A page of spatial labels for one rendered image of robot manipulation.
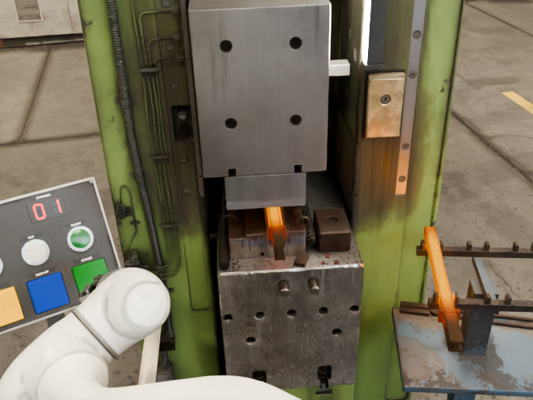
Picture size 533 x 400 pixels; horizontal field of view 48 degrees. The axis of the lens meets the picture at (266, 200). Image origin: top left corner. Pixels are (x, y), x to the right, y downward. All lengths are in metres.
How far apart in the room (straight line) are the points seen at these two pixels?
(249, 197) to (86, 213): 0.39
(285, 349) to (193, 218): 0.45
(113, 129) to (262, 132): 0.40
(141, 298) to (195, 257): 0.86
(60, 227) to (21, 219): 0.08
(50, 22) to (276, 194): 5.56
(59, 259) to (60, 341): 0.51
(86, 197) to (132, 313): 0.58
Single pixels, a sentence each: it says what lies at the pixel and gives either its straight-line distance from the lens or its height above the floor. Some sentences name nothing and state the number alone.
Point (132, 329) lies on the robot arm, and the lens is 0.92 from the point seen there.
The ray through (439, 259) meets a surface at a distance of 1.59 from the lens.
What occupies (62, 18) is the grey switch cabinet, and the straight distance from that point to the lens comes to 6.84.
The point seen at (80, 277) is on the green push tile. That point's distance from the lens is 1.44.
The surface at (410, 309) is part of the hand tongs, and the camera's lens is 1.82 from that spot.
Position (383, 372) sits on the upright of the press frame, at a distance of 2.18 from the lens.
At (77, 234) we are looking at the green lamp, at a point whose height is 1.10.
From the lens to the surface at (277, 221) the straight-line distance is 1.56.
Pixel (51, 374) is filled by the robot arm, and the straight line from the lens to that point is 0.92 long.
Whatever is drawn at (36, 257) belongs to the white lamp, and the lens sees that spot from 1.43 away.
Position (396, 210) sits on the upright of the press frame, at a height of 0.94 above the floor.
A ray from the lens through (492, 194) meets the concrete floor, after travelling 3.79.
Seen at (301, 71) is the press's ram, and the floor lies 1.42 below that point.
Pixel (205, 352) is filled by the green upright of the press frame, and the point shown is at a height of 0.44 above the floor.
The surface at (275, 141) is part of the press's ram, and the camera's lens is 1.42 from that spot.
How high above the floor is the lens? 1.88
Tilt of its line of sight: 32 degrees down
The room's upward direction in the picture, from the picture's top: 2 degrees counter-clockwise
